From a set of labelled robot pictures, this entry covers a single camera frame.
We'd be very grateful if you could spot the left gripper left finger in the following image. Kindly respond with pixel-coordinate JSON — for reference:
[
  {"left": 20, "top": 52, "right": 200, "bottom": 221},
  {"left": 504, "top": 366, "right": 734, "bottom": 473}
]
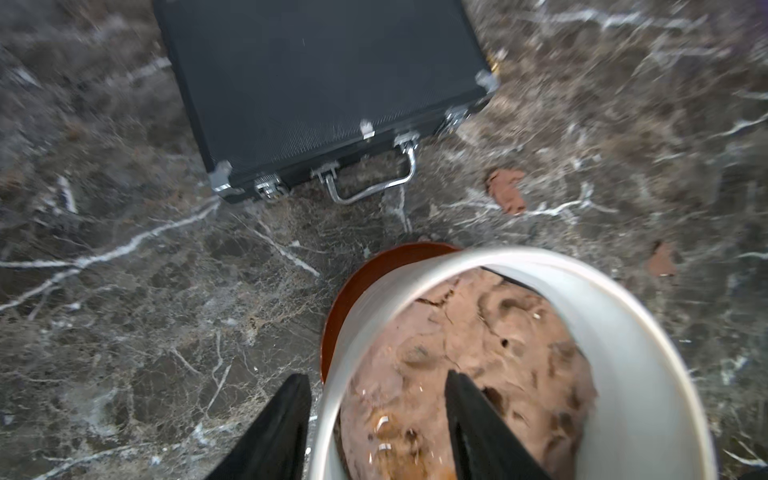
[{"left": 207, "top": 374, "right": 312, "bottom": 480}]

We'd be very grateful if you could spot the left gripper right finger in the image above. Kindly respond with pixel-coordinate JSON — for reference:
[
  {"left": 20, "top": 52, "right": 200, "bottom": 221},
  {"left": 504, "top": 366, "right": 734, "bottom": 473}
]
[{"left": 444, "top": 370, "right": 549, "bottom": 480}]

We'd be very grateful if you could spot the white ceramic pot with mud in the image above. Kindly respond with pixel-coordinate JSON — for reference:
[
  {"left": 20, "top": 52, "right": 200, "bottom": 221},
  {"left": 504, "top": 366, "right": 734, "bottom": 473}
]
[{"left": 308, "top": 247, "right": 718, "bottom": 479}]

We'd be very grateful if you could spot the orange pot saucer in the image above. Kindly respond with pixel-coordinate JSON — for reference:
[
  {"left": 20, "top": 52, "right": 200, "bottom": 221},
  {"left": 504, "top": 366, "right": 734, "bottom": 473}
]
[{"left": 319, "top": 241, "right": 460, "bottom": 383}]

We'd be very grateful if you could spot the brown mud chunk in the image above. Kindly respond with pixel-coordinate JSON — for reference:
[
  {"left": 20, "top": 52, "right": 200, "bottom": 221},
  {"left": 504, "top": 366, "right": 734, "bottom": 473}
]
[
  {"left": 647, "top": 241, "right": 677, "bottom": 277},
  {"left": 486, "top": 169, "right": 526, "bottom": 215}
]

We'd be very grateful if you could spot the black flat case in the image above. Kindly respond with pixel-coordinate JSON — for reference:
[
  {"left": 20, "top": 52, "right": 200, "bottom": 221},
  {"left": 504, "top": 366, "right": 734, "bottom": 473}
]
[{"left": 153, "top": 0, "right": 499, "bottom": 203}]

